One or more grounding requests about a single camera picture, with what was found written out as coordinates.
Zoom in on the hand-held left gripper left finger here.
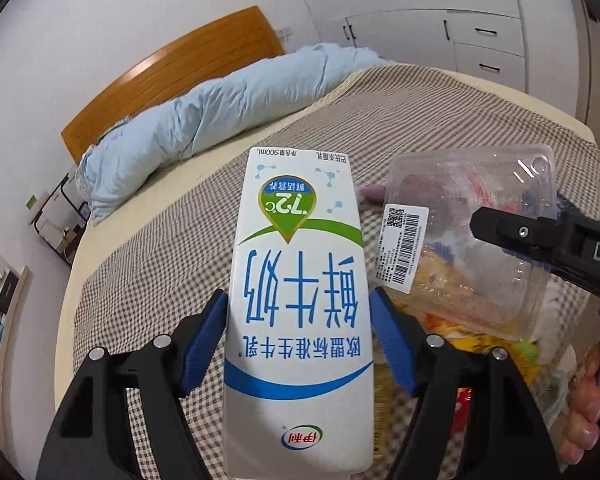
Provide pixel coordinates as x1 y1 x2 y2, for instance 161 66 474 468
34 289 230 480

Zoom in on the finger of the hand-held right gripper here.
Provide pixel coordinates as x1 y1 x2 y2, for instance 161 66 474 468
470 206 565 273

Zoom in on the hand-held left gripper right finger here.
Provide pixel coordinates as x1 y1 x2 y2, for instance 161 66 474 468
369 286 563 480

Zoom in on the clear plastic clamshell container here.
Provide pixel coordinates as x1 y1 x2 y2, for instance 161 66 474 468
375 144 559 357

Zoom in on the white blue milk carton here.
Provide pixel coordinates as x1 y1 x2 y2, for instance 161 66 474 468
223 147 376 479

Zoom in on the purple sock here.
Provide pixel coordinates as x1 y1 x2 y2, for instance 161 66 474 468
360 184 388 205

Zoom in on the person's right hand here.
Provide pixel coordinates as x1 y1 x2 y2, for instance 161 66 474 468
559 344 600 467

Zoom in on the cream bed sheet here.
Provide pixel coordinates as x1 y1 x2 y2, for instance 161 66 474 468
55 62 600 411

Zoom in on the black metal bedside table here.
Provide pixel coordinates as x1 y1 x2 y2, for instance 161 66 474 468
29 175 93 267

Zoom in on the cluttered window sill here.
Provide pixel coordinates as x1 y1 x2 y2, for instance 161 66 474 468
0 260 31 411

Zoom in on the light blue duvet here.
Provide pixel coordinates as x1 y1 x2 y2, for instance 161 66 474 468
75 44 397 226

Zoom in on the white wardrobe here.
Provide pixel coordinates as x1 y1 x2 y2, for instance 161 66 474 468
285 0 593 126

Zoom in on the wooden headboard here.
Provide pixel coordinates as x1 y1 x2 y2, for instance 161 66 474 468
61 6 286 165

